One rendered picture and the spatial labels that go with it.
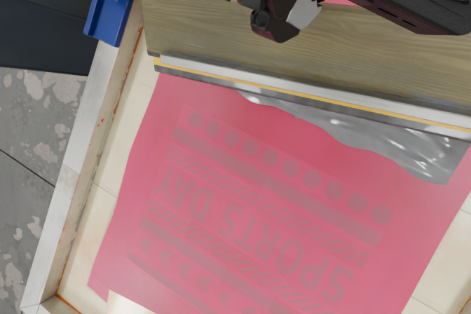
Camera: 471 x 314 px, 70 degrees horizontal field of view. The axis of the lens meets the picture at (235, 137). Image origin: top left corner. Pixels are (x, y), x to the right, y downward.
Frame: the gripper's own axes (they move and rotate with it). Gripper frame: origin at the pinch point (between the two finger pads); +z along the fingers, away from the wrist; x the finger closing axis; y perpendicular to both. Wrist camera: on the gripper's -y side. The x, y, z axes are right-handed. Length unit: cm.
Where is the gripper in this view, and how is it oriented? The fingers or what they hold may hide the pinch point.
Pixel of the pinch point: (318, 3)
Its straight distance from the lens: 30.3
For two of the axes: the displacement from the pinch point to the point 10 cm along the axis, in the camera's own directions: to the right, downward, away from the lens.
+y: -8.5, -4.3, 3.0
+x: -3.8, 9.0, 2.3
